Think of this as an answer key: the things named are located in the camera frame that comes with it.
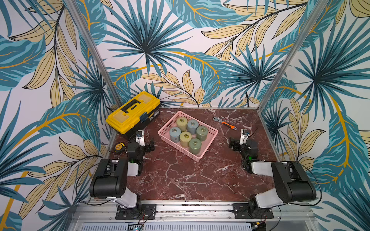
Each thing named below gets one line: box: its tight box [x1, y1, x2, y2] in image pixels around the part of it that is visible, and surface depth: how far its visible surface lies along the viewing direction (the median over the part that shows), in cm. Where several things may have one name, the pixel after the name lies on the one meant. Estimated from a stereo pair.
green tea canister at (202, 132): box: [196, 125, 209, 142], surface depth 99 cm
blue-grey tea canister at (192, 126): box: [187, 119, 199, 135], surface depth 101 cm
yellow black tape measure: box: [114, 142, 128, 154], surface depth 94 cm
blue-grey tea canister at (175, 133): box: [169, 127, 182, 143], surface depth 97 cm
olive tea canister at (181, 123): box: [176, 116, 188, 132], surface depth 102 cm
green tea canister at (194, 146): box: [188, 138, 202, 155], surface depth 92 cm
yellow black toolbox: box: [105, 90, 161, 136], surface depth 96 cm
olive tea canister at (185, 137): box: [179, 131, 192, 148], surface depth 94 cm
